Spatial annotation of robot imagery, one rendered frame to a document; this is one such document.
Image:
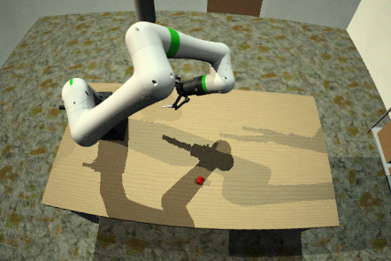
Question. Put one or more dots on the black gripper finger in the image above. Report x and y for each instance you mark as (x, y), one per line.
(178, 78)
(175, 104)

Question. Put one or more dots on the red short cylinder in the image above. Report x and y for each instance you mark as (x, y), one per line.
(200, 180)

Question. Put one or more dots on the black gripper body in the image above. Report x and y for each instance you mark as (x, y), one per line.
(186, 88)

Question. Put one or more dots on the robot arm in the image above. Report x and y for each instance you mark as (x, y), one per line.
(149, 46)

